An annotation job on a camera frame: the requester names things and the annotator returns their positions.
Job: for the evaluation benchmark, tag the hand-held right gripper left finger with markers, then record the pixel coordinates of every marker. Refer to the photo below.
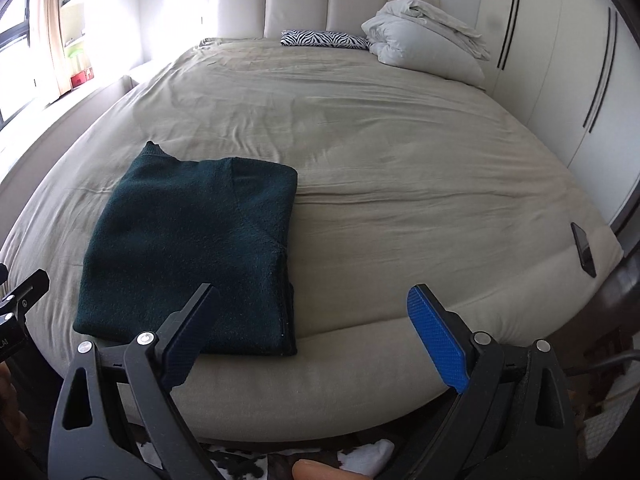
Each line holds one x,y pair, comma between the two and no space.
187,345

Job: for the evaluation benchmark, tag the white wardrobe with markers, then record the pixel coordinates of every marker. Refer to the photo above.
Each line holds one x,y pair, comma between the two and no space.
555,50

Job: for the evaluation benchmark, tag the black phone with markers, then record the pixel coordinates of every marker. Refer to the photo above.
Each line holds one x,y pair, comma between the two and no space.
583,250

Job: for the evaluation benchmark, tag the dark wooden furniture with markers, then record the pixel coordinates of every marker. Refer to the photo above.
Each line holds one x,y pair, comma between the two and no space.
620,300

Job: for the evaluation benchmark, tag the beige padded headboard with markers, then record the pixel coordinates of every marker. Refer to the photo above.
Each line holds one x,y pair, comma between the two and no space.
295,5

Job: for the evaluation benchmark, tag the beige curtain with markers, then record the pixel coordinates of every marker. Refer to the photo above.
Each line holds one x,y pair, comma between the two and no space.
47,40

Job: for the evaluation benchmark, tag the zebra print pillow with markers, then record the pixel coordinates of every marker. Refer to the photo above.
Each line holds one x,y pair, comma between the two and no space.
325,40

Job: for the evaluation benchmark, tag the dark green knit sweater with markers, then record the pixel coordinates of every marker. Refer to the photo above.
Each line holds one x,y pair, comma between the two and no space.
190,235

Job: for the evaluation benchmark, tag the person's bare leg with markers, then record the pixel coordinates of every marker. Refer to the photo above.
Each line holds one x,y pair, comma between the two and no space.
320,471

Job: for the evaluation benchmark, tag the red box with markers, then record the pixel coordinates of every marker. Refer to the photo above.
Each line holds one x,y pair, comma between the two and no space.
81,79

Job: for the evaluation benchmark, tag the folded white duvet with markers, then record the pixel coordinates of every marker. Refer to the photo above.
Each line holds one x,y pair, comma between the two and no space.
425,40

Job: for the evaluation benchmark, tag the striped cloth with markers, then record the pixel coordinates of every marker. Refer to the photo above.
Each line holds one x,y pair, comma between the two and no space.
210,41

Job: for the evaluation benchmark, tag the white cloth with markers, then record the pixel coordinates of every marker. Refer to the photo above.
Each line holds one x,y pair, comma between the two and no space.
367,457

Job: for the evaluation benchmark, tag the light green object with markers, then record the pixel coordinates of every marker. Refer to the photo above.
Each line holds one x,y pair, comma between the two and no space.
75,60

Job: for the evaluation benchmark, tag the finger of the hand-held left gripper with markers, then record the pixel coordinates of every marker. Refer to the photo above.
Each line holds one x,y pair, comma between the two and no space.
30,287

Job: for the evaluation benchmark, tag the white nightstand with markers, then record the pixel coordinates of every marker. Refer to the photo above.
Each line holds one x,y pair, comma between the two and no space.
137,77

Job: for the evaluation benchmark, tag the white open shelf unit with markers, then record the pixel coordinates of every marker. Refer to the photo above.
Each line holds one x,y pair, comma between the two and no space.
75,25

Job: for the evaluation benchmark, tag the dark framed window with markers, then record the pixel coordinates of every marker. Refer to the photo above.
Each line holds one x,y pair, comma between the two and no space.
15,60

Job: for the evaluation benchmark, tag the bed with beige sheet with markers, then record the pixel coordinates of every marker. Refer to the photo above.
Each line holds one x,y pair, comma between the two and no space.
400,160

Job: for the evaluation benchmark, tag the white textured mat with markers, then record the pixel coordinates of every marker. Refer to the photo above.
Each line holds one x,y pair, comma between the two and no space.
615,410

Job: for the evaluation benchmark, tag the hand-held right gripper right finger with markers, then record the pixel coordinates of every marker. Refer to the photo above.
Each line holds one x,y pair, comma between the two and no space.
440,340

